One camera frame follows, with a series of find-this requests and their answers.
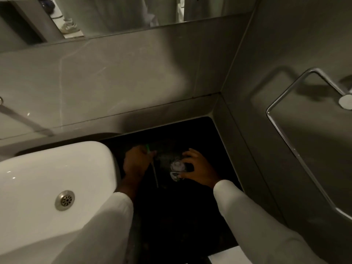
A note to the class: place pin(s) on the chrome sink drain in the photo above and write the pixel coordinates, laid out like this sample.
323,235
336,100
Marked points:
64,200

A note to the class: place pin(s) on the person's left forearm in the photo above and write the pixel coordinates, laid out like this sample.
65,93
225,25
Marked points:
108,230

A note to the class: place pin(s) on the wall mirror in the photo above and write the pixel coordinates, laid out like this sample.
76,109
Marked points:
115,16

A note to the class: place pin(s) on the green and white toothbrush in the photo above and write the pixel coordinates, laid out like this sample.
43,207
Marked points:
155,175

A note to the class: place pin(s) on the chrome towel holder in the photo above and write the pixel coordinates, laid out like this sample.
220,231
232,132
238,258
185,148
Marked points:
291,151

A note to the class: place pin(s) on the clear glass cup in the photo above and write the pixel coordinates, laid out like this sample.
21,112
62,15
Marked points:
176,167

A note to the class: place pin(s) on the person's left hand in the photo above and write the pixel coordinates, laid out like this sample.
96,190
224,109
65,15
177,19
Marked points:
136,166

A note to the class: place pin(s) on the person's right hand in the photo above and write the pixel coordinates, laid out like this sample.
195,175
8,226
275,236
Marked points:
202,170

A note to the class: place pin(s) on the white ceramic sink basin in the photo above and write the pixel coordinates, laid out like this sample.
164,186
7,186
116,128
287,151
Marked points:
35,195

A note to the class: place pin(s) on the person's left fingers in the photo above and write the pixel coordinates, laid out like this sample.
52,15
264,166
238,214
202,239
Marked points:
145,154

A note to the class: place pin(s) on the person's right fingers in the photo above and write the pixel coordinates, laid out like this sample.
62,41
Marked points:
191,153

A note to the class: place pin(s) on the person's right forearm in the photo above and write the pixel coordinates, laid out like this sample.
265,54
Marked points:
255,225

